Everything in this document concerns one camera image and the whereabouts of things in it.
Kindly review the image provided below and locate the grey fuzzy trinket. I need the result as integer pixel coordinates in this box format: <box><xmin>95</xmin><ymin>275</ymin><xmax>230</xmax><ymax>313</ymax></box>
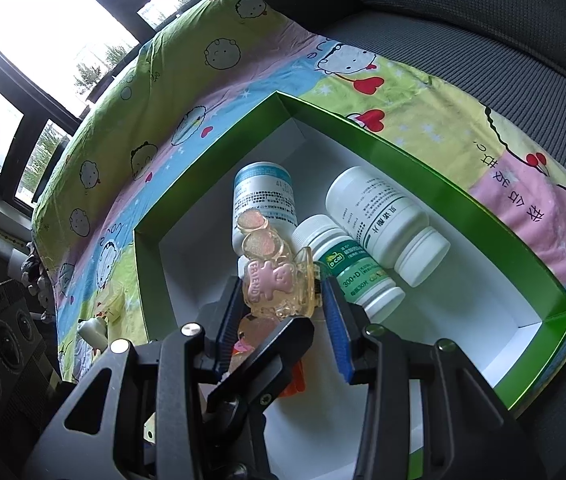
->
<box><xmin>20</xmin><ymin>245</ymin><xmax>56</xmax><ymax>321</ymax></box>

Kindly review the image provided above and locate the white bottle blue label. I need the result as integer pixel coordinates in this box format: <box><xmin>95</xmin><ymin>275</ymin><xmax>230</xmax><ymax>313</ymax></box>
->
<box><xmin>232</xmin><ymin>161</ymin><xmax>299</xmax><ymax>256</ymax></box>

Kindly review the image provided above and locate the black panel with round dials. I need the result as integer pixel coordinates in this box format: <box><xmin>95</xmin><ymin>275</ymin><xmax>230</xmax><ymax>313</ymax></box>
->
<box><xmin>0</xmin><ymin>280</ymin><xmax>58</xmax><ymax>441</ymax></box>

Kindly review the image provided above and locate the cartoon printed blanket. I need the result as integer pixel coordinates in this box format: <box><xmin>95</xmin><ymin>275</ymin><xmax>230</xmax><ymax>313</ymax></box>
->
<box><xmin>30</xmin><ymin>0</ymin><xmax>566</xmax><ymax>386</ymax></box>

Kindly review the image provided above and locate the large white pill bottle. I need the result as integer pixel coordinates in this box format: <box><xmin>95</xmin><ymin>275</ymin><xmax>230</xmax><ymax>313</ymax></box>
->
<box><xmin>325</xmin><ymin>166</ymin><xmax>451</xmax><ymax>288</ymax></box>

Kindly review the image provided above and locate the green cardboard box white inside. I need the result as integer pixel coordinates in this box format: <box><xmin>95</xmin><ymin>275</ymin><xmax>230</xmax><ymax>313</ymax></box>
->
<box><xmin>134</xmin><ymin>91</ymin><xmax>566</xmax><ymax>480</ymax></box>

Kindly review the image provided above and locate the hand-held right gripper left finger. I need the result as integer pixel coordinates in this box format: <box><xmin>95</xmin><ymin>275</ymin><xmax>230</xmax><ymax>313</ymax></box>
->
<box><xmin>23</xmin><ymin>275</ymin><xmax>316</xmax><ymax>480</ymax></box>

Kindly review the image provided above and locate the small white bottle green label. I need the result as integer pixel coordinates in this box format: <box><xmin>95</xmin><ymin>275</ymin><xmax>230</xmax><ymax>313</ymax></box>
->
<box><xmin>292</xmin><ymin>214</ymin><xmax>406</xmax><ymax>323</ymax></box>

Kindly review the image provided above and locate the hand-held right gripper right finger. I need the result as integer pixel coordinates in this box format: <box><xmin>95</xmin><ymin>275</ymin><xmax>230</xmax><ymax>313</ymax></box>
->
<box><xmin>322</xmin><ymin>276</ymin><xmax>539</xmax><ymax>480</ymax></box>

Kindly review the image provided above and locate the window with dark frame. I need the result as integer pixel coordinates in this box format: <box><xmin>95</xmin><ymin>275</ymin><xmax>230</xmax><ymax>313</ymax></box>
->
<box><xmin>0</xmin><ymin>0</ymin><xmax>234</xmax><ymax>211</ymax></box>

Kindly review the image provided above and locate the clear hair clip pink bear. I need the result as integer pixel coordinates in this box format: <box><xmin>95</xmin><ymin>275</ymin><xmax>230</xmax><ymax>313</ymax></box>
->
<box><xmin>233</xmin><ymin>210</ymin><xmax>324</xmax><ymax>361</ymax></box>

